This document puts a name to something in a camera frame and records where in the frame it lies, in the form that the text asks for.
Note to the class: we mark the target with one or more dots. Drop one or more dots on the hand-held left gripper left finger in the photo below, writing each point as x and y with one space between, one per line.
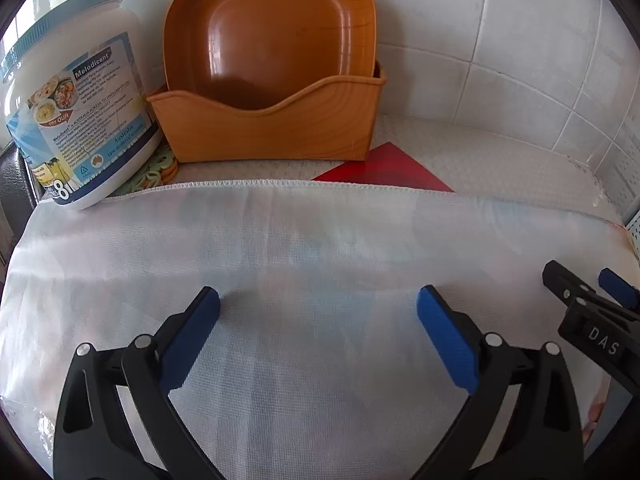
200 320

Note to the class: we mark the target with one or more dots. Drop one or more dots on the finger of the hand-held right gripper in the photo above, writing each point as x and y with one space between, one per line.
617 287
595 327

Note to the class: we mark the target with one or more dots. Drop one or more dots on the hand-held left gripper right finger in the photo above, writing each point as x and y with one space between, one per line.
445 335

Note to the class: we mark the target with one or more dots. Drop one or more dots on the white tablecloth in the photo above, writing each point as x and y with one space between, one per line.
310 245

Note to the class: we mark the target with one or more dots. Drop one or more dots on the red mat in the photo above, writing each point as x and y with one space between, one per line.
390 170

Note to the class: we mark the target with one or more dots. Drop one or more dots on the white textured table cover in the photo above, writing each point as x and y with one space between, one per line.
500 155

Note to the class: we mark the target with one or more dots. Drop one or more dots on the orange plate holder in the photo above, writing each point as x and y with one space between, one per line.
270 132

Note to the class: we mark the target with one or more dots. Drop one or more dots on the dark object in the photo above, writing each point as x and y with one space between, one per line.
12 195

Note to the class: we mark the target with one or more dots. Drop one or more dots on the white jar with blue lid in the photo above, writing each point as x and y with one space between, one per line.
75 60

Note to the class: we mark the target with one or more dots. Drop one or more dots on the orange square plate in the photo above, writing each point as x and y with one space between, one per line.
270 35

